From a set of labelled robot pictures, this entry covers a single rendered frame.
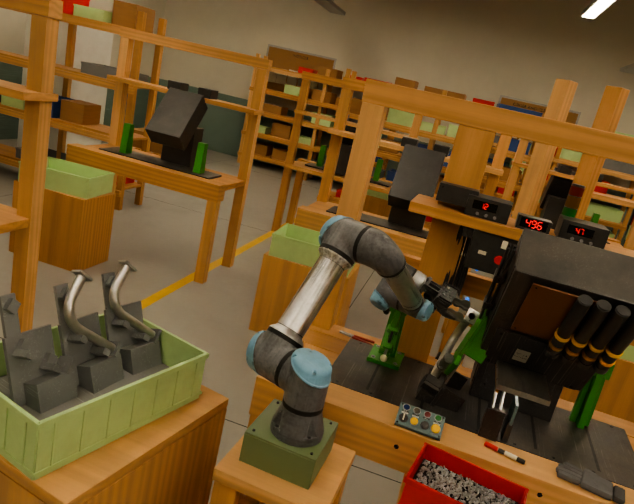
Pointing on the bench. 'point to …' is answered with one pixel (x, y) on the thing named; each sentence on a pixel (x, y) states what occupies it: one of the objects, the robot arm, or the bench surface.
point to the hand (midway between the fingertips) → (468, 317)
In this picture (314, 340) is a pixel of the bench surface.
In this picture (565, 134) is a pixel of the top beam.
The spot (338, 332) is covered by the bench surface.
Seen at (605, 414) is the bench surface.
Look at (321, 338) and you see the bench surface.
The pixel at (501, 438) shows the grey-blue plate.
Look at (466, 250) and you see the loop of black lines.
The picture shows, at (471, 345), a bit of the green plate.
